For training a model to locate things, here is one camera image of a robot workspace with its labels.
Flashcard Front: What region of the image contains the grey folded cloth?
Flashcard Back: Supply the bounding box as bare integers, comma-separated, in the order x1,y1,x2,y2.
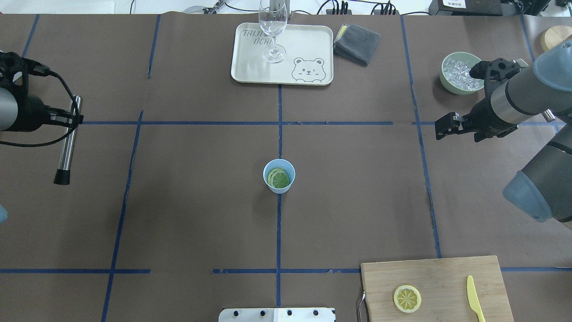
333,24,381,67

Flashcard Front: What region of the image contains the clear wine glass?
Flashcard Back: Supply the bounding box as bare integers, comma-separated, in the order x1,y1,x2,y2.
259,0,288,64

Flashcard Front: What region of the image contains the bamboo cutting board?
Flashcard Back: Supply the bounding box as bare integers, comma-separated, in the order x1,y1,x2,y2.
360,255,513,322

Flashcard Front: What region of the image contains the green bowl of ice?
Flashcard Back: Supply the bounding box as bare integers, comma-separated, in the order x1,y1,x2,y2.
439,51,484,95

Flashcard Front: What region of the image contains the steel muddler black tip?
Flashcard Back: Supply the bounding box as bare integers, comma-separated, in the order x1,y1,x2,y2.
54,96,83,186

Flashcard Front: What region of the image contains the cream bear tray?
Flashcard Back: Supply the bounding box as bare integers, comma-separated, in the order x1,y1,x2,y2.
231,23,334,86

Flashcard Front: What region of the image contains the black box with label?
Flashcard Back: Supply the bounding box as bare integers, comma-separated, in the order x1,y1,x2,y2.
428,0,503,16

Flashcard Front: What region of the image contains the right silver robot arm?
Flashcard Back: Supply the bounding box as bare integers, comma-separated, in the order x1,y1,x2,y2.
433,38,571,229

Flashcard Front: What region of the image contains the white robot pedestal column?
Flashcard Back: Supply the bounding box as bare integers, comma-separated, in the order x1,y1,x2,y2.
218,307,336,322

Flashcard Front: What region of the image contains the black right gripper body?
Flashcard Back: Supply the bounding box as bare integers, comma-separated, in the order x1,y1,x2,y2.
463,97,518,143

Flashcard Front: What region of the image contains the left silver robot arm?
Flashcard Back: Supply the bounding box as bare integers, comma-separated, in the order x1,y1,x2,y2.
0,89,84,132

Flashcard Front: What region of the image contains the wooden cup tree stand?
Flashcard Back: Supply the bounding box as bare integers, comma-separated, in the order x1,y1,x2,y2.
540,25,572,52

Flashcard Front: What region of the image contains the yellow plastic knife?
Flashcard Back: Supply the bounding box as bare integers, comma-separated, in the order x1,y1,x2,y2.
466,275,486,322

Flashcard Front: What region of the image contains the light blue plastic cup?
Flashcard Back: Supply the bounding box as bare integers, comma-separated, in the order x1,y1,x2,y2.
263,158,296,194

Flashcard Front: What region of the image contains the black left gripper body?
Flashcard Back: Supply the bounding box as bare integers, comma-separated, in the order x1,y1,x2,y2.
16,94,57,132

